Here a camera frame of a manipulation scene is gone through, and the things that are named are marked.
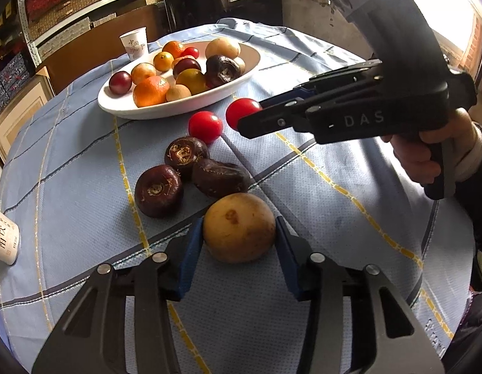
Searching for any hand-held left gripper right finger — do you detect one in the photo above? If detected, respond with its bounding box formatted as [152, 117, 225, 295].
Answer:
[275, 216, 446, 374]

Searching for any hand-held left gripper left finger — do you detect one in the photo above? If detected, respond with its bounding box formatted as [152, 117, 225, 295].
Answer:
[32, 218, 205, 374]

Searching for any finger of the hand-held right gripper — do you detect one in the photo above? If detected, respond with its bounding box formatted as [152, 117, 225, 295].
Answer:
[260, 60, 382, 110]
[236, 75, 384, 140]

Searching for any white round plate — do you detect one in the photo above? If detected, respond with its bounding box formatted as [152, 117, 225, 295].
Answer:
[97, 40, 262, 121]

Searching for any person's right hand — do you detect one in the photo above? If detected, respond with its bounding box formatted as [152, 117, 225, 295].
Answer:
[392, 107, 482, 183]

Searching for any dark brown water chestnut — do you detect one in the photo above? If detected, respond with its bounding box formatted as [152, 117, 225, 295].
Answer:
[164, 136, 210, 182]
[134, 165, 184, 219]
[192, 158, 251, 199]
[205, 55, 242, 89]

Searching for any light blue checked tablecloth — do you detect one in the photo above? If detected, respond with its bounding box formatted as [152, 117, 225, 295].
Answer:
[0, 17, 475, 374]

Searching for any bright window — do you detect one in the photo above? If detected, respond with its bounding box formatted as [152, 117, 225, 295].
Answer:
[408, 0, 482, 102]

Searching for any small tan round fruit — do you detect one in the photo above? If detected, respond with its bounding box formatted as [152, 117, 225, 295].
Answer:
[165, 84, 192, 102]

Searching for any dark red plum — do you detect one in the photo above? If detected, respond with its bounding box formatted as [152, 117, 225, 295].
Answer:
[173, 58, 202, 80]
[109, 71, 133, 96]

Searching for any black chair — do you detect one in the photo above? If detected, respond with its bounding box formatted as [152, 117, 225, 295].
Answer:
[164, 0, 284, 34]

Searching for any orange tangerine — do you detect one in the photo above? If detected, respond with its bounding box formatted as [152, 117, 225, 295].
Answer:
[162, 41, 186, 59]
[133, 76, 170, 108]

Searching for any small orange kumquat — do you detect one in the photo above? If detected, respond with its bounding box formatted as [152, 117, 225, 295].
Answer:
[153, 51, 174, 73]

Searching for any peach coloured round fruit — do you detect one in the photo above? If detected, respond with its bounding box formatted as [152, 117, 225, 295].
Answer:
[131, 63, 157, 85]

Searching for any white printed paper cup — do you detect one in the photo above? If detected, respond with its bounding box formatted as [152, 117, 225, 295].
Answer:
[0, 203, 22, 266]

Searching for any brown wooden board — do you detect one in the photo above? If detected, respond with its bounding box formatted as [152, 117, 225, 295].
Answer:
[42, 6, 166, 95]

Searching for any stack of blue patterned boxes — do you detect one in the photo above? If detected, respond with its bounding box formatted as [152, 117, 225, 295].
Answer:
[0, 52, 33, 122]

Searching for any metal shelf rack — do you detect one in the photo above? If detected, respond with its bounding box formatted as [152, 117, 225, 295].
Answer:
[17, 0, 276, 69]

